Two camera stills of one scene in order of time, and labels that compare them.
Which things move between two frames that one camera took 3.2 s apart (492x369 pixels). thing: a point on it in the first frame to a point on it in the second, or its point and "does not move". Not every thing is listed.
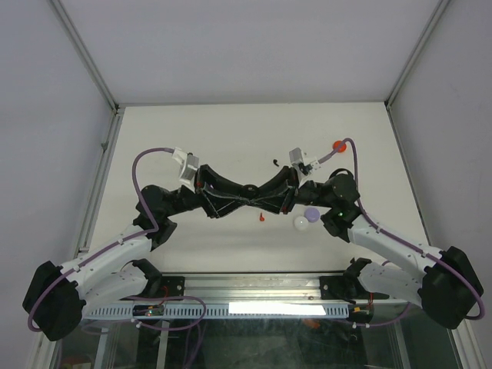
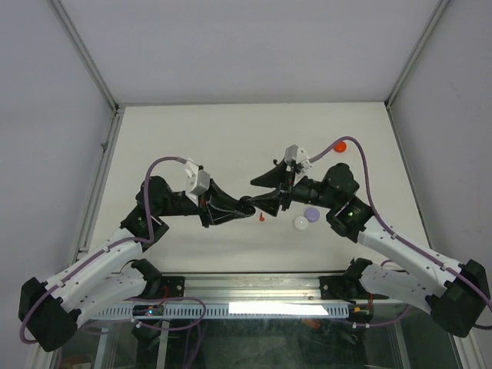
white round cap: (300, 223) does not move
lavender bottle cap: (312, 214) does not move
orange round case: (335, 145) does not move
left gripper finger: (216, 207) to (221, 216)
